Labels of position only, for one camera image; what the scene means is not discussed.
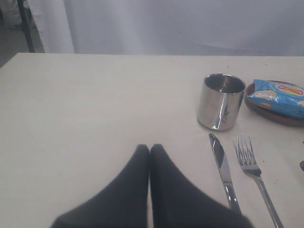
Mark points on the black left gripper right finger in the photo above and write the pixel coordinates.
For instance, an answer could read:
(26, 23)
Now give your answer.
(177, 203)

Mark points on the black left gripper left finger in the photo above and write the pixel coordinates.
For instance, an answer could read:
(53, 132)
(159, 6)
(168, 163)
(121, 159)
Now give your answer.
(121, 204)

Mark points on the silver table knife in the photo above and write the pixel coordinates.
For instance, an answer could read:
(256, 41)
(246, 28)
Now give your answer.
(224, 171)

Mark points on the silver metal fork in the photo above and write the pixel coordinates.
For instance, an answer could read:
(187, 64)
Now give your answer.
(249, 166)

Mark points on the shiny steel cup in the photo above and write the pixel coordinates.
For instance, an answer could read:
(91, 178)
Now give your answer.
(220, 101)

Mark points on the brown wooden plate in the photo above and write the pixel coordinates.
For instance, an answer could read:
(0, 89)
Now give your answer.
(270, 115)

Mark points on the blue chips bag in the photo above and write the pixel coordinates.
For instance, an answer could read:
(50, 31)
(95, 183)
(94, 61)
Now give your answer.
(283, 98)

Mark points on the black metal frame leg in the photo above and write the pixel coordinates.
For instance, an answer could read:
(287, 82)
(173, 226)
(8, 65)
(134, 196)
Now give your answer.
(25, 27)

